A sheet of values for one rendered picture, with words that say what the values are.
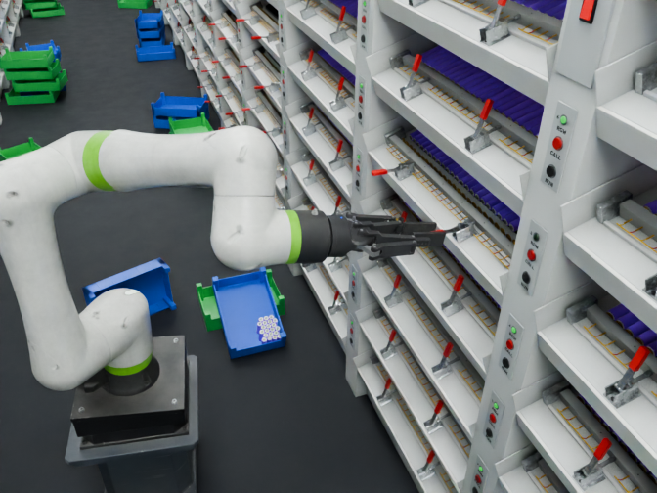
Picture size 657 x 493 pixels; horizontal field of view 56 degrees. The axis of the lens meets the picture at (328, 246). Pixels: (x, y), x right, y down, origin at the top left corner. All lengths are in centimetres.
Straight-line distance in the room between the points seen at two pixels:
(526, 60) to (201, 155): 52
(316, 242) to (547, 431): 51
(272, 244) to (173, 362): 76
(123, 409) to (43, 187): 62
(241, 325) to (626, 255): 162
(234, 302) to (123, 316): 90
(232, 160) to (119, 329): 62
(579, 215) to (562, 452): 41
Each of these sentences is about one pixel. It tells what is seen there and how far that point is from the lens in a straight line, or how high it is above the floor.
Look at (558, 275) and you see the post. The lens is 99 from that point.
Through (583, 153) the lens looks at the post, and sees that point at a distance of 88.
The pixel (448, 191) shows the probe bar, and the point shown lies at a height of 93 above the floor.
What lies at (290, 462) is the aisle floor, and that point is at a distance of 192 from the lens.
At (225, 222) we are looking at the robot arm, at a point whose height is 103.
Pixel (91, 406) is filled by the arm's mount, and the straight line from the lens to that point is 163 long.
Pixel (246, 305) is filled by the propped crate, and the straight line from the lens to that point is 232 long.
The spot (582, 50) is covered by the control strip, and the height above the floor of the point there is 132.
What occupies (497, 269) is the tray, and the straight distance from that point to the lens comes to 114.
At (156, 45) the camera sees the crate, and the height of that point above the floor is 2.
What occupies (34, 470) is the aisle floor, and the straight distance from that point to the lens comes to 208.
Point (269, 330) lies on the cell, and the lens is 220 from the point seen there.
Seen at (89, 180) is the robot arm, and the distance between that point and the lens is 127.
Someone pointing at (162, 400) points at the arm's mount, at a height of 38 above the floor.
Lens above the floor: 154
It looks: 34 degrees down
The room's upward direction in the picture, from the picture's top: 1 degrees clockwise
